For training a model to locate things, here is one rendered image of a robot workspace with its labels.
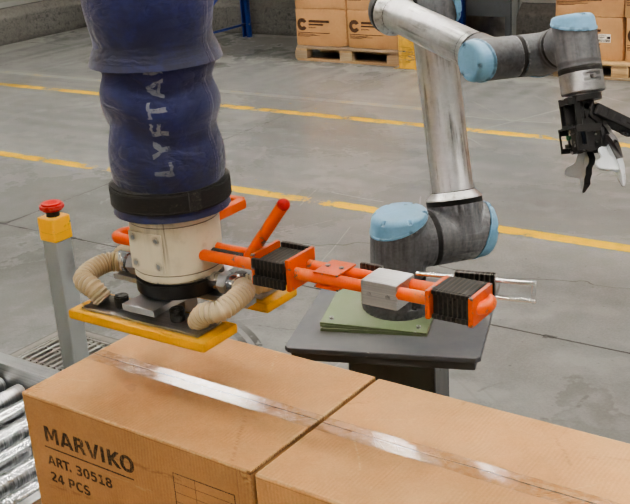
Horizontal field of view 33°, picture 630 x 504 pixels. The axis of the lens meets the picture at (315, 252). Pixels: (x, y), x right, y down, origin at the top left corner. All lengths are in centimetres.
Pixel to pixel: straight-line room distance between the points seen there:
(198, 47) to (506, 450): 87
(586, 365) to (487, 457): 244
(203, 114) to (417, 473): 72
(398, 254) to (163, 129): 103
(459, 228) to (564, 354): 164
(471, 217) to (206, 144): 108
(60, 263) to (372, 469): 155
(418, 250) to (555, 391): 146
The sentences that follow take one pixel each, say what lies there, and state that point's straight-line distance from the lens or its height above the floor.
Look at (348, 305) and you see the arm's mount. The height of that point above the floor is 78.
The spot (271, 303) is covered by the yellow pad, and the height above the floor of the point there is 113.
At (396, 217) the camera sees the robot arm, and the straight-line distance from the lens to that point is 276.
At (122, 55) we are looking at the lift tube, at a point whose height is 163.
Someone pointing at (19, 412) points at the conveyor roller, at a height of 53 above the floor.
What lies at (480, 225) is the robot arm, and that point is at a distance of 284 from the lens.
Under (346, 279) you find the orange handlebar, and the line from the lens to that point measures 180.
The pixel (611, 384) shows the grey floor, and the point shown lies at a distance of 416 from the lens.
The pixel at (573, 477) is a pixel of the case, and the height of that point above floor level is 94.
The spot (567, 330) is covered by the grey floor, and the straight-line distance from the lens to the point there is 458.
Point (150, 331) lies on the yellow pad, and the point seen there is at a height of 113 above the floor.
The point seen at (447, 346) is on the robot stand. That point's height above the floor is 75.
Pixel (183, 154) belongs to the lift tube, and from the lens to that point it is 190.
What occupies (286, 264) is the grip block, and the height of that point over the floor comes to 127.
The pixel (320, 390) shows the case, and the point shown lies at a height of 94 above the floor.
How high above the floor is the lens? 193
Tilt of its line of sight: 21 degrees down
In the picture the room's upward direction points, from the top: 4 degrees counter-clockwise
